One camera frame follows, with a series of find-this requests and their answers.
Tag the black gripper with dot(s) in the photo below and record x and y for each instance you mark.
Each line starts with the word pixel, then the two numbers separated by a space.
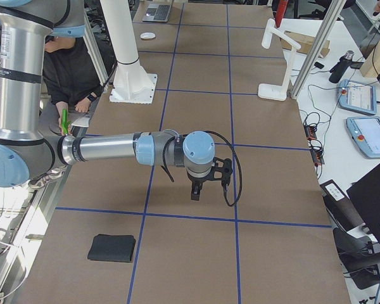
pixel 197 183

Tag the grey laptop computer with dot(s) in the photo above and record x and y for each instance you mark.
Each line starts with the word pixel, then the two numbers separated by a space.
pixel 157 12

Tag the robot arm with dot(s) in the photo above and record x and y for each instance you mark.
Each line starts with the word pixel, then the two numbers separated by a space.
pixel 32 143

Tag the black power strip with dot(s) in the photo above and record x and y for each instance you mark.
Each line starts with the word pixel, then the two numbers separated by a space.
pixel 315 146

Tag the black labelled box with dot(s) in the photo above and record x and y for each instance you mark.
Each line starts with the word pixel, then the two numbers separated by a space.
pixel 340 206

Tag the small black square device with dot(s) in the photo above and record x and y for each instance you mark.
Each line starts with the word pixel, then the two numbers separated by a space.
pixel 318 65

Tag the black computer monitor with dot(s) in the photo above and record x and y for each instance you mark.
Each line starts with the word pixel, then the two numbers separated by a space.
pixel 365 196

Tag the cardboard box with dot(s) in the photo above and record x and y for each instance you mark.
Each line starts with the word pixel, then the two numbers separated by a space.
pixel 306 41

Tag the upper blue teach pendant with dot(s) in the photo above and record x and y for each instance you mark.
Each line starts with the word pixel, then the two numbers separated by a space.
pixel 356 96

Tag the blue teach pendant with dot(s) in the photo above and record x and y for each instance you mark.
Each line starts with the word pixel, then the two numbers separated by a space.
pixel 356 96
pixel 365 132

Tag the lower blue teach pendant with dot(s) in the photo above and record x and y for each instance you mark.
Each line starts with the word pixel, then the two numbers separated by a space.
pixel 365 132

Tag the black water bottle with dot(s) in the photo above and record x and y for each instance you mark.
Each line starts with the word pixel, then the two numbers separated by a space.
pixel 339 69

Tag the red cylinder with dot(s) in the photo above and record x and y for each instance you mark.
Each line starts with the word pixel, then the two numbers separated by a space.
pixel 281 9

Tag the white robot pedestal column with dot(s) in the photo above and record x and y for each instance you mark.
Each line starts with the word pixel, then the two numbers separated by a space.
pixel 131 84

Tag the green handled tool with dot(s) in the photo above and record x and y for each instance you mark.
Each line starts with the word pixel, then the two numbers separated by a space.
pixel 65 123

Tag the white wireless mouse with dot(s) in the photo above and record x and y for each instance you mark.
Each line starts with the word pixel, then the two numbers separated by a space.
pixel 148 36

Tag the aluminium frame post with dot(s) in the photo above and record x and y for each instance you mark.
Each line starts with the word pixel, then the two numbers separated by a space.
pixel 324 30

